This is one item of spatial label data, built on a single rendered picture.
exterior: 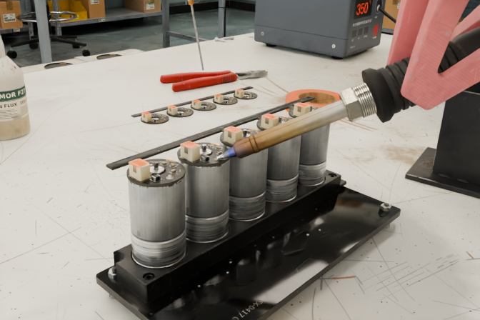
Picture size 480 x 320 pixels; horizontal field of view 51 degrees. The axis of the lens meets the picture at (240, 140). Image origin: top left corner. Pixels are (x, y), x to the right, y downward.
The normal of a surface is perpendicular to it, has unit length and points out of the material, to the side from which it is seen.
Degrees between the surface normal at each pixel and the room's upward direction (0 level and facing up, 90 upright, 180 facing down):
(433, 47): 98
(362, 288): 0
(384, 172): 0
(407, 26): 87
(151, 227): 90
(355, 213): 0
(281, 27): 90
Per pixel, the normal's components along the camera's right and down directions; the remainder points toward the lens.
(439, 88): -0.06, 0.51
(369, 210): 0.03, -0.92
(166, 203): 0.41, 0.36
